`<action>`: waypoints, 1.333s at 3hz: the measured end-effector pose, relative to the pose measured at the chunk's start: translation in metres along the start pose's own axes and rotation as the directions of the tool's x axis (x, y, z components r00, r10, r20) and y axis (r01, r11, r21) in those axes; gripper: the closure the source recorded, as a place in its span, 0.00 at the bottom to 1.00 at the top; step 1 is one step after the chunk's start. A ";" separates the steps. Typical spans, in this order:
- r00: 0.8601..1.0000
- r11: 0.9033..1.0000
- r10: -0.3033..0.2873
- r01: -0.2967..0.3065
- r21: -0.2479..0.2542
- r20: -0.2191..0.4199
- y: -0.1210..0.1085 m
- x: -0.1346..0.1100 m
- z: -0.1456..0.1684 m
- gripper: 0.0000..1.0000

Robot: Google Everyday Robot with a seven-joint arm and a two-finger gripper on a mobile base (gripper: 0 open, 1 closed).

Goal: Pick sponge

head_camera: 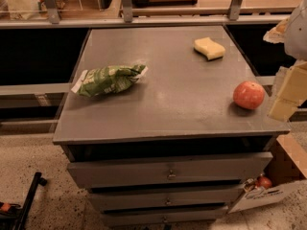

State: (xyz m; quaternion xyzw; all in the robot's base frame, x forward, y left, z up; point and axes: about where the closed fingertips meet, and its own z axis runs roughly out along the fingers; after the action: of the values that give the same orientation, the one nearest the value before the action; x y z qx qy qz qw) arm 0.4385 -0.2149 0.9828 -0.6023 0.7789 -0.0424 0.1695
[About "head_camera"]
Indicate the red apple in box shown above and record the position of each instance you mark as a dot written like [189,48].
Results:
[263,181]

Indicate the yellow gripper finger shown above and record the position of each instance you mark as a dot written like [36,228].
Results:
[289,91]

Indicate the bottom grey drawer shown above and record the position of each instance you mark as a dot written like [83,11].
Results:
[164,216]

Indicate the top grey drawer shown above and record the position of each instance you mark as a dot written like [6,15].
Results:
[166,170]

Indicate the yellow sponge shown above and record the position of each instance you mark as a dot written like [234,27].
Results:
[209,48]

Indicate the black stand on floor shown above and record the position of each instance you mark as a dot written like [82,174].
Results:
[14,216]

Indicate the cardboard box on floor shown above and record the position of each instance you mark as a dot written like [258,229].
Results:
[287,171]

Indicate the middle grey drawer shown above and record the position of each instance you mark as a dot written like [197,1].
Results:
[166,197]

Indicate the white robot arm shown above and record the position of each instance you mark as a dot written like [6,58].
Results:
[292,32]

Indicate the green plastic snack bag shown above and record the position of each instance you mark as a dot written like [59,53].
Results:
[108,80]

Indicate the red apple on cabinet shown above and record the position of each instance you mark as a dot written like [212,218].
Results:
[249,95]

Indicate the grey drawer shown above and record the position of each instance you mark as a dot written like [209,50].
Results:
[166,170]
[166,197]
[164,216]

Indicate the grey drawer cabinet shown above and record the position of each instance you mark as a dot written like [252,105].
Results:
[174,147]

